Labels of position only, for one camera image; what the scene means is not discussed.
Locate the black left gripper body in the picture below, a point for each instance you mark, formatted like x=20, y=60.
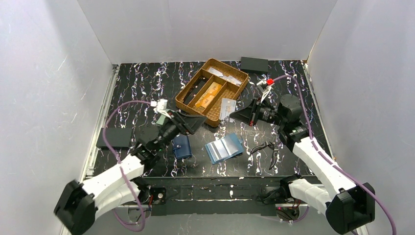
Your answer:
x=181, y=122

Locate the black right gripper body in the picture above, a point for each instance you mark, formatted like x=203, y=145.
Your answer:
x=254, y=112

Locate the silver VIP card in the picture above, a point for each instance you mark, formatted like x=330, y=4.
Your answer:
x=228, y=106

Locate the light blue card holder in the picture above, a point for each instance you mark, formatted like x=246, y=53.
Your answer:
x=225, y=148

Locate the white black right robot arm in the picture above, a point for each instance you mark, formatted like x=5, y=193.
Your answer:
x=324, y=168

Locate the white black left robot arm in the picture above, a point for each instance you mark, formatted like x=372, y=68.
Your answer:
x=107, y=185

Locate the green card holder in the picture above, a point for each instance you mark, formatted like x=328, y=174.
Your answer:
x=161, y=120

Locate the dark blue card holder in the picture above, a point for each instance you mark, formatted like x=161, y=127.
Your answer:
x=181, y=147

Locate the orange cards in tray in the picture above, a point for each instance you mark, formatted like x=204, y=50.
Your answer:
x=209, y=95

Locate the silver cards in tray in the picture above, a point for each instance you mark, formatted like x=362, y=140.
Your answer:
x=228, y=78

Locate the black cards in tray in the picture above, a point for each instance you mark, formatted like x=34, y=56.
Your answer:
x=194, y=89

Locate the woven brown divided tray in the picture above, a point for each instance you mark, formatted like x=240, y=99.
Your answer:
x=228, y=90

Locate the black box at back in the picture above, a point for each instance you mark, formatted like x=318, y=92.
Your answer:
x=254, y=65

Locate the black box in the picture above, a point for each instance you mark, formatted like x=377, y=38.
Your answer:
x=118, y=138
x=254, y=65

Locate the black box at left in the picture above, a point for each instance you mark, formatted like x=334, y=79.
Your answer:
x=118, y=138

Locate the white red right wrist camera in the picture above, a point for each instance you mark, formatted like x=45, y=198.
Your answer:
x=265, y=86

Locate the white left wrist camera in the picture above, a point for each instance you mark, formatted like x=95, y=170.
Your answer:
x=159, y=106

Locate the aluminium base frame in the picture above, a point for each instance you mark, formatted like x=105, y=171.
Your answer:
x=225, y=196

